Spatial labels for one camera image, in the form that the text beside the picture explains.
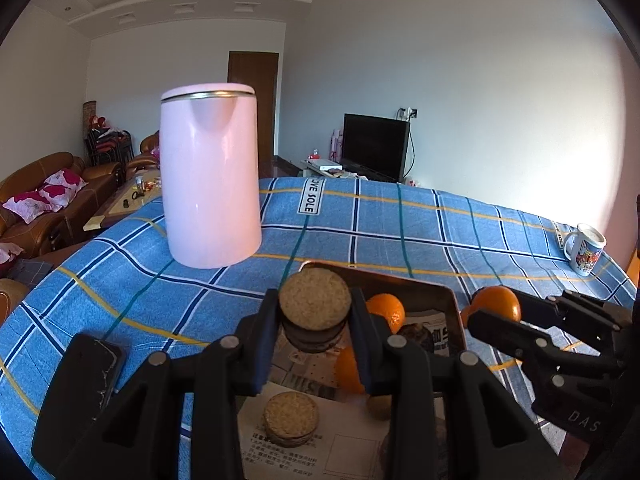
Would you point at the small jar with cork lid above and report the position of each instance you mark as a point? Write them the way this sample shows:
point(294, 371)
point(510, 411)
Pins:
point(291, 417)
point(315, 300)

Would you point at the wall power socket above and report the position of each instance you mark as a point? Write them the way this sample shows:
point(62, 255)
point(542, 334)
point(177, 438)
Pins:
point(407, 112)

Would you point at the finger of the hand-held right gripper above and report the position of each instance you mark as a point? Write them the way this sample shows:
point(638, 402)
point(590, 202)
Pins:
point(575, 312)
point(500, 330)

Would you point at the newspaper lining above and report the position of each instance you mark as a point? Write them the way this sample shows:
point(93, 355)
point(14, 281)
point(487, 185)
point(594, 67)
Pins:
point(310, 460)

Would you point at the pink electric kettle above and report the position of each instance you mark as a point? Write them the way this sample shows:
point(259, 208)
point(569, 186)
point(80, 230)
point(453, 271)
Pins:
point(210, 180)

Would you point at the black television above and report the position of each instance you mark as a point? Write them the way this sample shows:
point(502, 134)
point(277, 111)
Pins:
point(375, 147)

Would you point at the low television stand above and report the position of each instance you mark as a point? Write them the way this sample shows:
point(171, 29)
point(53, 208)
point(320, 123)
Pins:
point(325, 165)

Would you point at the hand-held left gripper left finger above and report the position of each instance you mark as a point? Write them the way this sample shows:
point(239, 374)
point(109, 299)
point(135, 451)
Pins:
point(264, 345)

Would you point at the pink tin box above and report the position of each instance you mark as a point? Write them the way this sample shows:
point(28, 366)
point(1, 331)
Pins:
point(440, 305)

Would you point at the brown leather armchair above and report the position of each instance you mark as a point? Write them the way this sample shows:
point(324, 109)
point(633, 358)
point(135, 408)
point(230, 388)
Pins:
point(145, 152)

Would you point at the white printed mug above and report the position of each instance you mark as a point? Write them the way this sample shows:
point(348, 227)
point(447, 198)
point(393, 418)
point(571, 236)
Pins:
point(586, 252)

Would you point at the blue plaid tablecloth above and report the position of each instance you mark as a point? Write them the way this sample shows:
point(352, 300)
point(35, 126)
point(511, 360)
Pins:
point(400, 230)

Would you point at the black smartphone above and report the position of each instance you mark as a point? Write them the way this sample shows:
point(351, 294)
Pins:
point(85, 380)

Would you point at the orange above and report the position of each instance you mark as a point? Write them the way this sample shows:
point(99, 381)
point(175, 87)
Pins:
point(348, 372)
point(387, 312)
point(495, 302)

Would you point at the brown wall hanging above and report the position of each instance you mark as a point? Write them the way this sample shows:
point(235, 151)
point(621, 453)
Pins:
point(89, 115)

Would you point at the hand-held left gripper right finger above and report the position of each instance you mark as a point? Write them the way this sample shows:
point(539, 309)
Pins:
point(366, 355)

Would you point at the dark brown round fruit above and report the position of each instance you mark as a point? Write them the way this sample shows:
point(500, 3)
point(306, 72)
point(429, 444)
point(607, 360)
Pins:
point(416, 336)

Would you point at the brown leather sofa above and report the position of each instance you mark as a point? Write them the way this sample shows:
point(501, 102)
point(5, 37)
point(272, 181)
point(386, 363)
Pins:
point(45, 210)

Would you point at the dark brown wooden door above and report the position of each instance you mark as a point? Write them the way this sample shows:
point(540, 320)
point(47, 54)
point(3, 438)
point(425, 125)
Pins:
point(252, 110)

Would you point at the pink floral pillow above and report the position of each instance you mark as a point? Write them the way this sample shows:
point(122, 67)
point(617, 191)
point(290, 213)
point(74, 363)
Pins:
point(156, 151)
point(25, 207)
point(62, 185)
point(7, 252)

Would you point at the wooden coffee table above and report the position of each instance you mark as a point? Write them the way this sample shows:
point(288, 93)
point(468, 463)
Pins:
point(125, 200)

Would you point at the black stacked chairs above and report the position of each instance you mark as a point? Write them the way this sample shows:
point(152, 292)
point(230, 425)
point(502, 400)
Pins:
point(107, 145)

